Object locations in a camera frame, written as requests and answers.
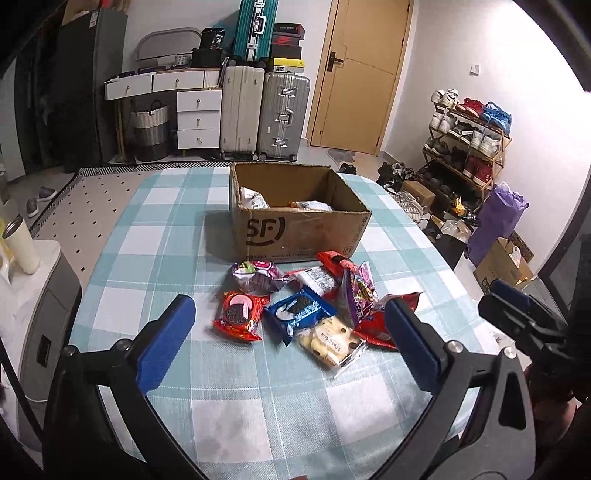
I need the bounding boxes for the white grey floor appliance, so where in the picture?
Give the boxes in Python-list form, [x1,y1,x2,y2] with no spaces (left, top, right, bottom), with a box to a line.
[0,240,84,416]

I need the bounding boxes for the small closed cardboard box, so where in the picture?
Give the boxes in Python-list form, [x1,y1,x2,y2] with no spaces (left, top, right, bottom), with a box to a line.
[401,180,437,208]

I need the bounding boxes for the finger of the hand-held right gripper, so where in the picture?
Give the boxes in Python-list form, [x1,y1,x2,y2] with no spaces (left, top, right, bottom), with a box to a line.
[490,279,550,320]
[478,295,566,356]

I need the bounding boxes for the open cardboard box with print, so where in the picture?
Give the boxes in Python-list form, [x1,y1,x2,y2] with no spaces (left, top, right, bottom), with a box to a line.
[473,235,536,294]

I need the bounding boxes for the patterned floor rug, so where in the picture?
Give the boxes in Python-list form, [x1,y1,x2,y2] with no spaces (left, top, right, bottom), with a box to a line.
[32,161,232,296]

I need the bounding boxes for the white crumpled snack bag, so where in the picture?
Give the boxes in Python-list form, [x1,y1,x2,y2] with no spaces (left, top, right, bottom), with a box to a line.
[239,187,269,210]

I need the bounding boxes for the small red snack packet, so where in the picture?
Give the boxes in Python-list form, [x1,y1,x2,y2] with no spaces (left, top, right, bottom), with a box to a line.
[316,250,358,278]

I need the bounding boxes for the white snack packet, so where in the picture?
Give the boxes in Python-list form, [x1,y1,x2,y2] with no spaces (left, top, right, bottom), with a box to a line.
[288,265,342,301]

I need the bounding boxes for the purple candy packet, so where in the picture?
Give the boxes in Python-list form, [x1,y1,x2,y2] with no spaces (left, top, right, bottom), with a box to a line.
[231,259,288,296]

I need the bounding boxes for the purple paper bag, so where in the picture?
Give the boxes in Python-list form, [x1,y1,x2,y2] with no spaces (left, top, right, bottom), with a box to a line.
[466,182,529,268]

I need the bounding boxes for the beige suitcase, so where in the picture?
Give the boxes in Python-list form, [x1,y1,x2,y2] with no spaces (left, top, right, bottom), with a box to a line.
[219,65,266,155]

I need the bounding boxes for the brown cardboard box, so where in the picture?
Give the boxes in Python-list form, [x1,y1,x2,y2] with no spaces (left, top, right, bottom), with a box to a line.
[228,161,372,265]

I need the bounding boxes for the black paper bag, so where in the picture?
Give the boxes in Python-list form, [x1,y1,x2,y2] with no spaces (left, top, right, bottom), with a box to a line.
[427,215,472,271]

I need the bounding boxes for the striped laundry basket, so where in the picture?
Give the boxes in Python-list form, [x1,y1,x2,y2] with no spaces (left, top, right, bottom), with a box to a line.
[129,99,171,162]

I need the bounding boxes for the tall cardboard box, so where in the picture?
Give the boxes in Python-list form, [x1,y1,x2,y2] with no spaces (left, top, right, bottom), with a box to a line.
[60,0,102,24]

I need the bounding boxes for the black bag white print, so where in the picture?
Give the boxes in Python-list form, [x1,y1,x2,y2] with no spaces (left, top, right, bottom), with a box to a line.
[199,28,227,51]

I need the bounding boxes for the golden shoe rack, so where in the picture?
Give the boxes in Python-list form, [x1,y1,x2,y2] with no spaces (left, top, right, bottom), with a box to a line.
[418,104,513,213]

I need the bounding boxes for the purple striped snack packet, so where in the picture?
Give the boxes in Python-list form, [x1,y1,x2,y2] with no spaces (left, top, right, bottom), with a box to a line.
[344,261,382,324]

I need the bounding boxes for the wooden door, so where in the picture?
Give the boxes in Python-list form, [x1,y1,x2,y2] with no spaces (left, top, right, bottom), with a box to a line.
[307,0,414,155]

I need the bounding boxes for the grey arched mirror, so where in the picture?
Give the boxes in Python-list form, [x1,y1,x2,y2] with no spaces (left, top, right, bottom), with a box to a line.
[136,28,201,63]

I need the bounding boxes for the dark wardrobe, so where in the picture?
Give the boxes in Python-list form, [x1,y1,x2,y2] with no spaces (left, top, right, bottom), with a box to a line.
[14,0,65,176]

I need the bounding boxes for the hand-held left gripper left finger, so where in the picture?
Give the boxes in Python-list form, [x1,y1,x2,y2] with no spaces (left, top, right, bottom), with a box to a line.
[44,294,218,480]

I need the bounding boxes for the dark grey refrigerator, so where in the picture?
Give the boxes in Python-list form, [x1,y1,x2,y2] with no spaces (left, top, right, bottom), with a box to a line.
[53,9,127,171]

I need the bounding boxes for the cream cake packet brown dots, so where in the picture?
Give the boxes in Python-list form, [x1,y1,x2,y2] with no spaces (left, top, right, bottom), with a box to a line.
[293,315,365,372]

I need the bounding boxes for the yellow black shoe box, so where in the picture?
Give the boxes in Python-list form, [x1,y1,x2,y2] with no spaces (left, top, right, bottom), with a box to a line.
[268,58,306,75]

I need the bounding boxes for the plain black storage box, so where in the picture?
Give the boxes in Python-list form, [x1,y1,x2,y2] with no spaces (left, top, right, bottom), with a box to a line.
[191,47,229,69]

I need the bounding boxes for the shoe rack with shoes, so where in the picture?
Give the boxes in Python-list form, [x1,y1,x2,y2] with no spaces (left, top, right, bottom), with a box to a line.
[422,88,513,204]

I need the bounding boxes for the silver suitcase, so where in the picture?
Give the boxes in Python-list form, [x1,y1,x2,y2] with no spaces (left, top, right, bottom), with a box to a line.
[256,71,311,161]

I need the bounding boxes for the blue cookie packet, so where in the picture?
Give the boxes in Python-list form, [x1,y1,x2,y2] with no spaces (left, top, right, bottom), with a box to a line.
[263,288,337,347]

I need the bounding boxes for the flat pale snack packet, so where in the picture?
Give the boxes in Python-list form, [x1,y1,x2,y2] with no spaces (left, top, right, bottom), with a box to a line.
[288,200,334,213]

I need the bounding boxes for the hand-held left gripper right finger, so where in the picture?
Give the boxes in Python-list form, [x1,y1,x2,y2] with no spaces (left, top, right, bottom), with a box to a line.
[367,298,536,480]

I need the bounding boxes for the red cookie packet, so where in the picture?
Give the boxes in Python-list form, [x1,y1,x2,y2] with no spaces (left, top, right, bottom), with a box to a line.
[212,291,269,342]

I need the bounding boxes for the white tumbler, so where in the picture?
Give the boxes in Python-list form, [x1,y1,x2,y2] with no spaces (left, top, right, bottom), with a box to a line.
[2,217,41,275]

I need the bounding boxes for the teal suitcase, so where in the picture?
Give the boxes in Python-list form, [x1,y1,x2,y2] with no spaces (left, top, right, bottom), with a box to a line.
[232,0,280,63]

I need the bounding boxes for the large red snack packet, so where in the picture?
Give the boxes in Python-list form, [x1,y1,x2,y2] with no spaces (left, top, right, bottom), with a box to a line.
[353,292,423,352]

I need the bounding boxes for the white drawer dresser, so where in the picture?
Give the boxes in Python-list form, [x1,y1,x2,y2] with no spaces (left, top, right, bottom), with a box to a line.
[104,67,225,151]

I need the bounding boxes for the grey door mat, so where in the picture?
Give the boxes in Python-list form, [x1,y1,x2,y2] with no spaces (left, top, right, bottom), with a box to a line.
[327,148,358,169]

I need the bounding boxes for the pile of scattered shoes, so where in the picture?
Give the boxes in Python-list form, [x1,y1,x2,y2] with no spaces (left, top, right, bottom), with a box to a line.
[376,161,430,217]

